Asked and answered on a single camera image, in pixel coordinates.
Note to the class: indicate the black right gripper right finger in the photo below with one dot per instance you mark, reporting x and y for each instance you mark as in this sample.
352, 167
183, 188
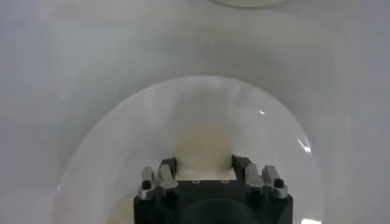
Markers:
259, 179

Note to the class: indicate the white steamed baozi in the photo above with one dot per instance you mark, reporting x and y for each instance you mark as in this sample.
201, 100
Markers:
202, 152

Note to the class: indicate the round white plate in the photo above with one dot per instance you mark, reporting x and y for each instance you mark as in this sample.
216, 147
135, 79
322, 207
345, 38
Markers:
122, 137

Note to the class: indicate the cream electric cooker base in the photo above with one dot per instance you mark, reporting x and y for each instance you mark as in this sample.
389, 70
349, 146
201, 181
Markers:
248, 2

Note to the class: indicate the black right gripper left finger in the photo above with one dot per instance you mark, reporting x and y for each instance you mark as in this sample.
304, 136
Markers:
160, 179

